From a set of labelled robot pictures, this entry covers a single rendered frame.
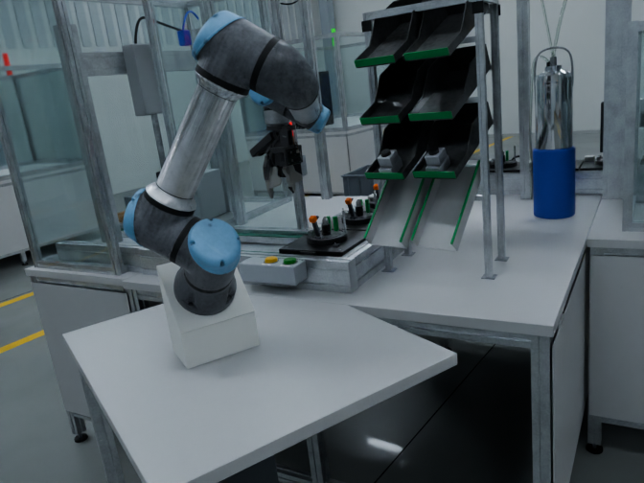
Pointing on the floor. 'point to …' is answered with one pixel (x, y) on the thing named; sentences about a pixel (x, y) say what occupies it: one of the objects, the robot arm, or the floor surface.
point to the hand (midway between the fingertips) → (281, 192)
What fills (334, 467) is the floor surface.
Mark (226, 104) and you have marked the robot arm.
